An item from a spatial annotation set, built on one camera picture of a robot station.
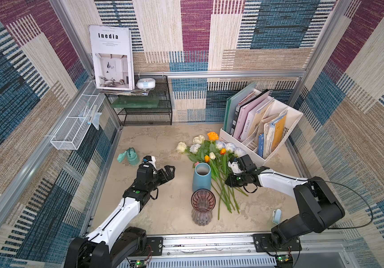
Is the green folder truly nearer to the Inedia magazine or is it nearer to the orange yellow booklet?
the orange yellow booklet

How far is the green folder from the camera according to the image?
0.91 meters

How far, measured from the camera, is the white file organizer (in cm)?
89

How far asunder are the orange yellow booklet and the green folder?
0.23 metres
